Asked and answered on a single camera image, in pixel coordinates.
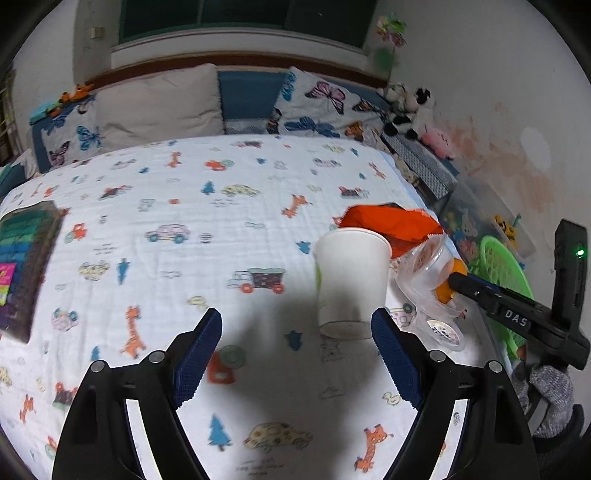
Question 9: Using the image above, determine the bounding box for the person's right hand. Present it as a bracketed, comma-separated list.
[512, 362, 575, 439]

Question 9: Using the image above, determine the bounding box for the small butterfly print pillow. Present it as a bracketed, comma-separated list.
[39, 99, 105, 169]

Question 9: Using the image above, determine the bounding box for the orange toy figure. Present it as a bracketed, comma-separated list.
[60, 83, 95, 102]

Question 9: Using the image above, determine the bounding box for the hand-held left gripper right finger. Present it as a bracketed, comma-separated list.
[372, 307, 541, 480]

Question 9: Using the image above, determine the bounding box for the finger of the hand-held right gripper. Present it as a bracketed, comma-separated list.
[447, 272, 539, 334]
[466, 276, 553, 319]

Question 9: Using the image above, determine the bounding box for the clear round plastic container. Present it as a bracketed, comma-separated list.
[394, 233, 467, 321]

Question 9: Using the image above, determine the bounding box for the green plastic basket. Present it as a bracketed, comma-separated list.
[478, 235, 539, 365]

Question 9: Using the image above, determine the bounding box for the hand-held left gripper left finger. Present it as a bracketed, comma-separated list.
[51, 308, 223, 480]

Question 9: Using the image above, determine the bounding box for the white paper cup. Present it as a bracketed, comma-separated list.
[314, 227, 393, 341]

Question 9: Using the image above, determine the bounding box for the teal toy vehicle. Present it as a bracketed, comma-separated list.
[30, 102, 63, 125]

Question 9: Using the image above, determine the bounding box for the orange snack bag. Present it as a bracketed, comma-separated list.
[339, 204, 444, 259]

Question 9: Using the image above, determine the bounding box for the beige pillow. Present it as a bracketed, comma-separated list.
[95, 63, 225, 151]

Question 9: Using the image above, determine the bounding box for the white cartoon print blanket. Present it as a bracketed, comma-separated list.
[0, 134, 509, 480]

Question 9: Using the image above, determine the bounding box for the brown wooden headboard ledge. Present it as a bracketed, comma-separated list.
[90, 53, 384, 88]

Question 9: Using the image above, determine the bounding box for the blue headboard cushion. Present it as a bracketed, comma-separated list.
[217, 69, 289, 134]

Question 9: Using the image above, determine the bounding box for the grey white dog plush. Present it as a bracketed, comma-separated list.
[383, 82, 409, 104]

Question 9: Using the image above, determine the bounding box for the clear plastic jelly cup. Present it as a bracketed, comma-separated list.
[413, 314, 466, 352]

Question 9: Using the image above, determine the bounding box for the orange plastic shell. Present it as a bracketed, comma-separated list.
[434, 258, 467, 303]

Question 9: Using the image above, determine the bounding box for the large butterfly print pillow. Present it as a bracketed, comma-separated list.
[268, 67, 393, 139]

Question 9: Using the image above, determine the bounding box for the dark glass window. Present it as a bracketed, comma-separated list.
[117, 0, 377, 49]

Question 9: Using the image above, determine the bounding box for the black white cow plush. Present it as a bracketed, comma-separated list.
[385, 88, 437, 141]

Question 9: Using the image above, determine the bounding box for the person's right forearm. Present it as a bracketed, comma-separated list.
[531, 406, 591, 480]

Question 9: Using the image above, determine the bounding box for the clear plastic storage box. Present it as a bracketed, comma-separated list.
[438, 178, 539, 268]

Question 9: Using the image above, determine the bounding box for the colourful hanging wall decoration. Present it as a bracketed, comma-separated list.
[372, 14, 409, 75]

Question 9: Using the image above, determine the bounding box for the dark box of coloured pens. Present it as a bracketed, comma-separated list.
[0, 200, 65, 343]

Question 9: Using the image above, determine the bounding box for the pink plush toy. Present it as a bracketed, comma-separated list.
[420, 128, 458, 160]

